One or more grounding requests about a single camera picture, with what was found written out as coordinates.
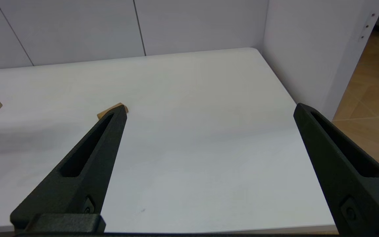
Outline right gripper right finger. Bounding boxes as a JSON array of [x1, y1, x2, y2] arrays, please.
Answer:
[[293, 103, 379, 237]]

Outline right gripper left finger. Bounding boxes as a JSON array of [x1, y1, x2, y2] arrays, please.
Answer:
[[10, 105, 127, 229]]

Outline rectangular wooden building block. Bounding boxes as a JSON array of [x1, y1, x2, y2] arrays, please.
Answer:
[[97, 103, 129, 119]]

